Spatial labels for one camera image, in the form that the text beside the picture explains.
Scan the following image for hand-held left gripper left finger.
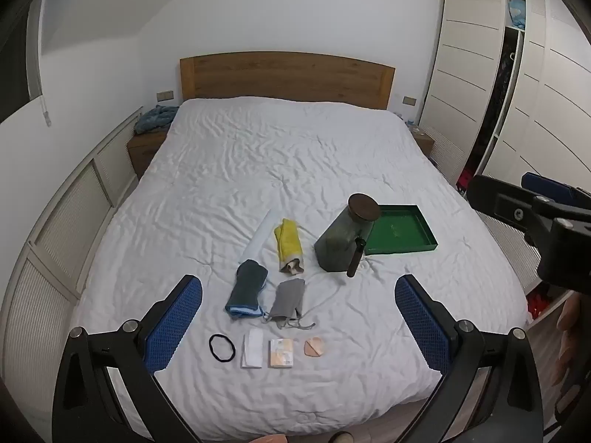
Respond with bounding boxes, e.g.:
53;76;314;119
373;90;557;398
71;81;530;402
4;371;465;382
52;274;204;443

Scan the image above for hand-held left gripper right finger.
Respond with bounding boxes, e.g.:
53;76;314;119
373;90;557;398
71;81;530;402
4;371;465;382
394;274;544;443

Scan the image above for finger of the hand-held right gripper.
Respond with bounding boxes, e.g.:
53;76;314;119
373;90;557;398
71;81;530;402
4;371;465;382
468;174;556;241
521;172;591;205

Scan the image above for black hair tie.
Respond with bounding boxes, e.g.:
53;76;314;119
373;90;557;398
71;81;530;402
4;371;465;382
208;333;238;362

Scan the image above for white waffle cloth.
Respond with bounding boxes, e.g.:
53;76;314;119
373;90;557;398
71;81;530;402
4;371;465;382
239;329;264;369

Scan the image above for dark teal towel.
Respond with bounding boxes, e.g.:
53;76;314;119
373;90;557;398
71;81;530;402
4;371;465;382
224;259;270;319

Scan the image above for green tray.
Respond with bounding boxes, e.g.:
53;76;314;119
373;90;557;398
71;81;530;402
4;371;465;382
364;204;439;256

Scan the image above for beige makeup puff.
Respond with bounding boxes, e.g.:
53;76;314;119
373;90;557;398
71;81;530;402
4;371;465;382
302;335;327;357

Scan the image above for orange and white tissue packet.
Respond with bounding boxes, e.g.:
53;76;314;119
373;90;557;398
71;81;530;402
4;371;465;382
269;339;295;369

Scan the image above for grey cloth with strings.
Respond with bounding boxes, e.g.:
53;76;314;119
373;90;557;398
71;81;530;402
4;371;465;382
260;278;317;331

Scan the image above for glass pitcher with brown lid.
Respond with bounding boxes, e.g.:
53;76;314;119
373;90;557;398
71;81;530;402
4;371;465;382
314;193;382;279

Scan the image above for yellow cloth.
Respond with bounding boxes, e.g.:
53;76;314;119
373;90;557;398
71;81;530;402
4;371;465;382
274;218;307;274

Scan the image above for person's right hand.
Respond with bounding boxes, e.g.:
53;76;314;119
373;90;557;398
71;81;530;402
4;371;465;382
551;293;591;391

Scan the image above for red item on floor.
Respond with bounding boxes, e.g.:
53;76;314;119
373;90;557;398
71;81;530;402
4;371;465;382
526;293;549;320

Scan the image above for wooden nightstand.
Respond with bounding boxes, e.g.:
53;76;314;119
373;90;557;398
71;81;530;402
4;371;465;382
127;128;170;182
411;129;436;158

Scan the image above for small items on nightstand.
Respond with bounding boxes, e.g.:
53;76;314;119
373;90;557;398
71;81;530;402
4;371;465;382
397;113;422;134

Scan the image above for white panelled wardrobe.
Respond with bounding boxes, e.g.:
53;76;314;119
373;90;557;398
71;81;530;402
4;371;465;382
417;0;591;297

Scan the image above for light blue bundle in wardrobe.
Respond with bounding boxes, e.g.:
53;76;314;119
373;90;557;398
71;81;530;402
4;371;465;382
507;0;528;31

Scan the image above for bed with white duvet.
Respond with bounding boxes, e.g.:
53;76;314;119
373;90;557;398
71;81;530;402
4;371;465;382
69;96;530;431

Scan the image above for blue knitted cloth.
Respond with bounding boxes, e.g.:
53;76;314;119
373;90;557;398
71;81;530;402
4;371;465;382
135;105;180;135

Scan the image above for wooden headboard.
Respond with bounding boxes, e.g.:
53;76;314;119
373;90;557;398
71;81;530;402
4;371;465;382
179;52;396;110

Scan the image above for white louvered wall cabinet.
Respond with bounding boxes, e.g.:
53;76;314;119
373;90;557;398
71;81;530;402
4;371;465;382
0;105;145;427

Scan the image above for white window frame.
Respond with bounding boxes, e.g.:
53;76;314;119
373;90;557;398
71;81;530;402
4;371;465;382
24;0;52;126

